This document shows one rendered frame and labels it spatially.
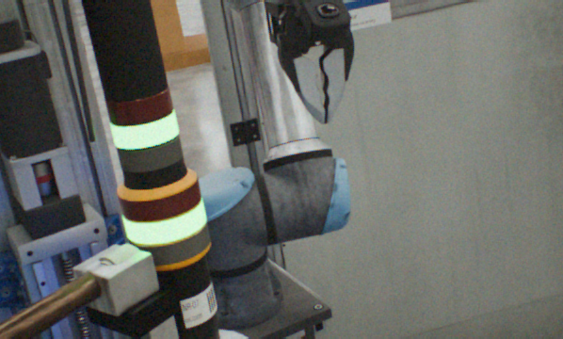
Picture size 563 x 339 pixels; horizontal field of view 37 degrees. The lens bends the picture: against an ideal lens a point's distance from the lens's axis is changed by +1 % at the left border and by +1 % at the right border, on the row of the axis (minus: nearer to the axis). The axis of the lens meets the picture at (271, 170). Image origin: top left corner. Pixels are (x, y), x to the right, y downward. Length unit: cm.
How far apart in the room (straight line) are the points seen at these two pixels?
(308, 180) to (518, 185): 153
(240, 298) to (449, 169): 140
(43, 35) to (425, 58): 141
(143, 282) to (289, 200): 88
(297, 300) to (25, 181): 48
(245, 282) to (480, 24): 143
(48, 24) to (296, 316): 60
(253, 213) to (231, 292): 14
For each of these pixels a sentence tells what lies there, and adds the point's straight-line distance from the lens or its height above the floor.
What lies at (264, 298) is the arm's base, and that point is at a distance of 136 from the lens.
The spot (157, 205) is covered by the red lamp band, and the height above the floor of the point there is 157.
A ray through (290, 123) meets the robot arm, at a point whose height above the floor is 133.
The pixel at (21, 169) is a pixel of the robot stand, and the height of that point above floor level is 136.
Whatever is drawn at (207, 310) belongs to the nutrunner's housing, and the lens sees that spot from 47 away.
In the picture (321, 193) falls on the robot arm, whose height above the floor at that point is 123.
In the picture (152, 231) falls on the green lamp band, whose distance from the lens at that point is 44.
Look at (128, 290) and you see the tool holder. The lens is 43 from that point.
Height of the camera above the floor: 173
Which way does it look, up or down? 20 degrees down
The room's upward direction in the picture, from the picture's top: 10 degrees counter-clockwise
